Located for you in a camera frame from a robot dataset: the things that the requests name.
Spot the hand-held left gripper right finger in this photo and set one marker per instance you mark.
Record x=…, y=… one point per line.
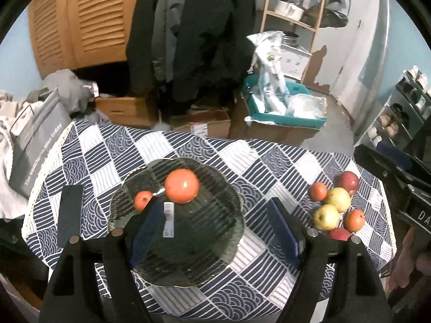
x=283, y=228

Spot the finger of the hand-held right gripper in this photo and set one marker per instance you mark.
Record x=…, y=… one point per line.
x=377, y=163

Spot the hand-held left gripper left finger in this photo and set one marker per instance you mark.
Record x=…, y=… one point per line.
x=148, y=230

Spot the yellow-green pear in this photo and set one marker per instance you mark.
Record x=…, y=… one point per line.
x=337, y=200
x=326, y=217

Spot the dark glass fruit plate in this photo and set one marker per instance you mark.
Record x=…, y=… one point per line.
x=202, y=242

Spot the red apple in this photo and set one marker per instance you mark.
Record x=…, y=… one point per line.
x=348, y=181
x=339, y=235

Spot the small orange tangerine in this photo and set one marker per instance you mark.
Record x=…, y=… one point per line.
x=143, y=201
x=354, y=220
x=318, y=191

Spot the person's right hand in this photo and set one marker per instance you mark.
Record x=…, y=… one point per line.
x=405, y=259

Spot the metal shoe rack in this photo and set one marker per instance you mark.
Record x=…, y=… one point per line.
x=400, y=114

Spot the large orange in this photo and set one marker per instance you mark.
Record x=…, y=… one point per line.
x=181, y=186

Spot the black smartphone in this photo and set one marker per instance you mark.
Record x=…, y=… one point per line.
x=70, y=213

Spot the blue white patterned tablecloth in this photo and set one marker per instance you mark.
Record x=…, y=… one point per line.
x=235, y=161

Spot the clear plastic bag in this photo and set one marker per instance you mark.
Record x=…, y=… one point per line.
x=308, y=107

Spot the large cardboard box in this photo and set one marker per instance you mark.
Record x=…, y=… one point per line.
x=269, y=131

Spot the open cardboard box red label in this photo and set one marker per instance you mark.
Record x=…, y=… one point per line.
x=202, y=124

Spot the teal plastic bin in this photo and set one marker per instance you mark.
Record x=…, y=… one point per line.
x=256, y=107

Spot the white drawer cabinet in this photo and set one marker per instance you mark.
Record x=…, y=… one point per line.
x=294, y=60

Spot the grey tote bag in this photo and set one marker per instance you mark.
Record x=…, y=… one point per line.
x=37, y=148

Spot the light grey cloth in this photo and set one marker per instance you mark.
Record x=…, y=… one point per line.
x=6, y=175

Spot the dark clothes on shelf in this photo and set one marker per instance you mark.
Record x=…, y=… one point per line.
x=336, y=10

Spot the grey clothing pile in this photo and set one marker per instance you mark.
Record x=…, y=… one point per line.
x=65, y=89

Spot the wooden shelf rack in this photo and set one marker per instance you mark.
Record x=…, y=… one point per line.
x=320, y=6

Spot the metal pot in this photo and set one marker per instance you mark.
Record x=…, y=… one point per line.
x=289, y=8

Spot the dark hanging coat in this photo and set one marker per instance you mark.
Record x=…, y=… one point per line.
x=143, y=40

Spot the black hanging coat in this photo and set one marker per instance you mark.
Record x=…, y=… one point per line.
x=212, y=33

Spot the grey hanging jacket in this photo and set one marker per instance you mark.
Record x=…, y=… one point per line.
x=165, y=23

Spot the wooden louvered cabinet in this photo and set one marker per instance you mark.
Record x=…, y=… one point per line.
x=84, y=16

